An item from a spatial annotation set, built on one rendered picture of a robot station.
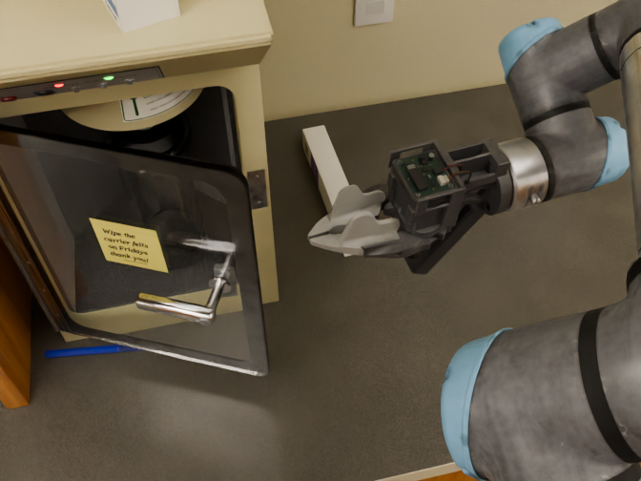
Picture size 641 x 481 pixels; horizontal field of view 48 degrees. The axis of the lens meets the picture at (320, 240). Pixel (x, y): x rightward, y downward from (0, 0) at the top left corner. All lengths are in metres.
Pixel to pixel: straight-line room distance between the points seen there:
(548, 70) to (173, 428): 0.66
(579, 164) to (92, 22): 0.50
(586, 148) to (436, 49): 0.64
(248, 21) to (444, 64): 0.86
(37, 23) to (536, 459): 0.52
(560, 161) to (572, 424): 0.33
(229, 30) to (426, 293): 0.63
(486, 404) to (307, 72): 0.89
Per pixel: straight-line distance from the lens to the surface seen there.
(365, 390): 1.03
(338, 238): 0.74
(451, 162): 0.74
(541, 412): 0.56
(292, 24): 1.28
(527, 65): 0.83
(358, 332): 1.07
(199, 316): 0.78
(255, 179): 0.88
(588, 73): 0.82
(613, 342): 0.54
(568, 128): 0.82
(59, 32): 0.64
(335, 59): 1.35
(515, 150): 0.79
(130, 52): 0.60
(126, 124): 0.82
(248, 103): 0.80
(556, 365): 0.55
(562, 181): 0.80
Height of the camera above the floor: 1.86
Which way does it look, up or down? 52 degrees down
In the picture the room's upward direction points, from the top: straight up
